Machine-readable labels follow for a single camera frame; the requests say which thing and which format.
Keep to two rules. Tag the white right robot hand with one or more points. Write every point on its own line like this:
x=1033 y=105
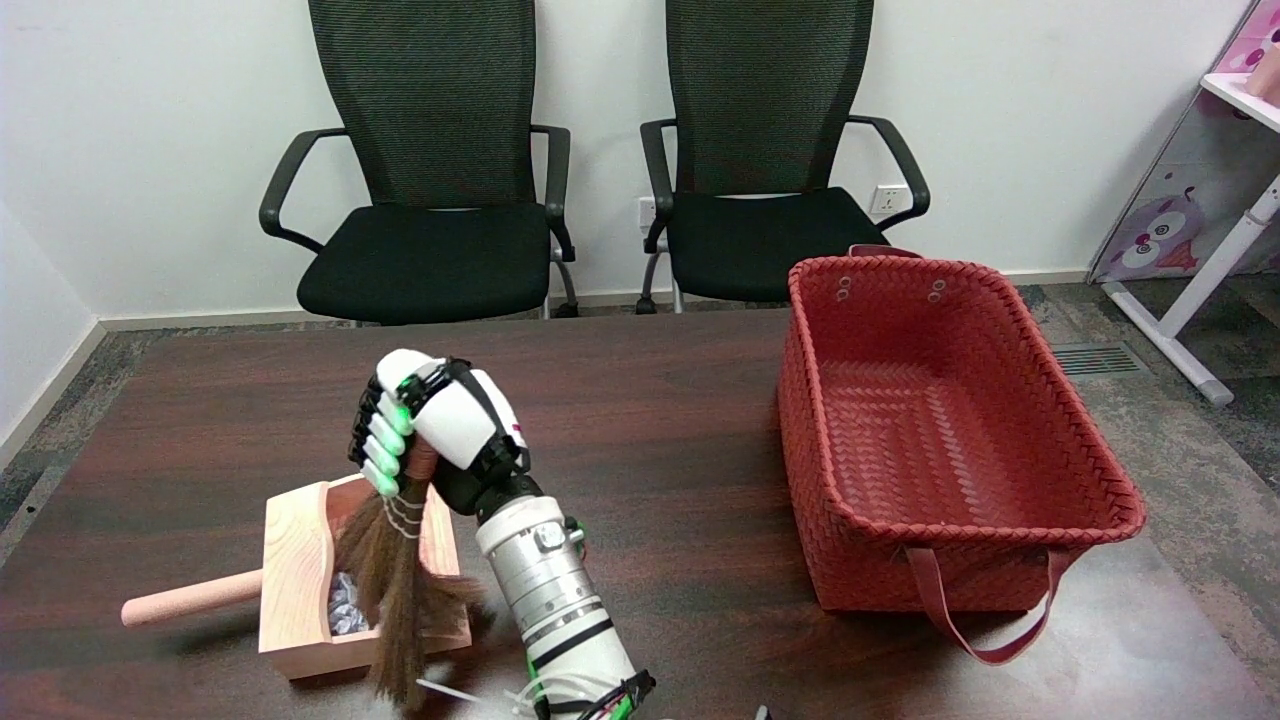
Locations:
x=455 y=415

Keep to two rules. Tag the small brown bristle broom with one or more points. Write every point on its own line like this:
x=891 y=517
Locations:
x=400 y=590

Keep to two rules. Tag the white paper ball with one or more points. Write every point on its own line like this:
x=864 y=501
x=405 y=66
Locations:
x=345 y=605

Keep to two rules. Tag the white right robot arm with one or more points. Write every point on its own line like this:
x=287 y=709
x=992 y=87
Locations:
x=550 y=590

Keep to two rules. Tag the wooden dustpan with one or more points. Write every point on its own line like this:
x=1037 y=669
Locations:
x=295 y=580

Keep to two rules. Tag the black mesh office chair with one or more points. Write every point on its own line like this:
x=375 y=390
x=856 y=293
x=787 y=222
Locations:
x=430 y=260
x=760 y=220

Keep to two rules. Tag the white zip tie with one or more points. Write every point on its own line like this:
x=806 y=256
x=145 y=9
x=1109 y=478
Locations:
x=450 y=692

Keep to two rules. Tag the red woven basket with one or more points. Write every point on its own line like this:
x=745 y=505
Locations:
x=950 y=400

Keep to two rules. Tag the metal floor vent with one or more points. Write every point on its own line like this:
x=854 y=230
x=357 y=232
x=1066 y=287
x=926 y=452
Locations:
x=1100 y=358

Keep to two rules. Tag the pink owl print panel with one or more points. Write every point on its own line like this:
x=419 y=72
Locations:
x=1160 y=230

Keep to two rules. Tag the pink cup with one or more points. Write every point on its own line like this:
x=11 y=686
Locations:
x=1264 y=72

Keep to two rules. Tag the white wall socket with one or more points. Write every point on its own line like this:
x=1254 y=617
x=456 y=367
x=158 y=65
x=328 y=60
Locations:
x=647 y=210
x=889 y=200

